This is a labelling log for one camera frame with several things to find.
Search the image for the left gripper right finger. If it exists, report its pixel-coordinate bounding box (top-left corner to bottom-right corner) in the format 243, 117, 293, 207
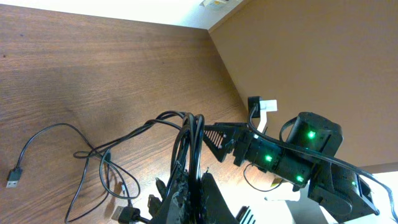
201, 172, 239, 224

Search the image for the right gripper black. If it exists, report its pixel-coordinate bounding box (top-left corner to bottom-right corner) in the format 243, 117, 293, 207
203, 123, 282, 172

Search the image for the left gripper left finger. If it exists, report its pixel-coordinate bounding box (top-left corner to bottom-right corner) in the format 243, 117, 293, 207
149, 163, 190, 224

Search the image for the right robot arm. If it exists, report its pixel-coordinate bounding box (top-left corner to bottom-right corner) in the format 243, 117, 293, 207
204, 112, 379, 223

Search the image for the right camera cable black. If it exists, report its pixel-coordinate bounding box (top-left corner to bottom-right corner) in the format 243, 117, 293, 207
248, 103, 397, 223

